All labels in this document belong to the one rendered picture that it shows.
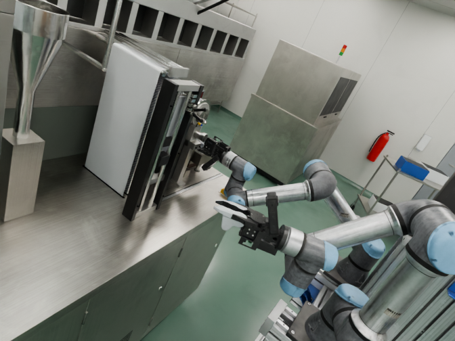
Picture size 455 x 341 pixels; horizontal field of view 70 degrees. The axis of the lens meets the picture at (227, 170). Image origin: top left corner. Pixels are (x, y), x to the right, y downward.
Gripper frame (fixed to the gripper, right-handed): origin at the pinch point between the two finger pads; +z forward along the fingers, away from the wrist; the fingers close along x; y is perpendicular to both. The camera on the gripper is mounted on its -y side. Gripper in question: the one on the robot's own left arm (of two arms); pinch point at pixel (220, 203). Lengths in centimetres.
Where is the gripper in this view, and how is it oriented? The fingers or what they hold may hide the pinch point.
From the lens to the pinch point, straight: 88.9
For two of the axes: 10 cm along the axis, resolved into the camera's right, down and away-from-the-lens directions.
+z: -9.2, -3.9, -0.4
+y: -3.9, 8.8, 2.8
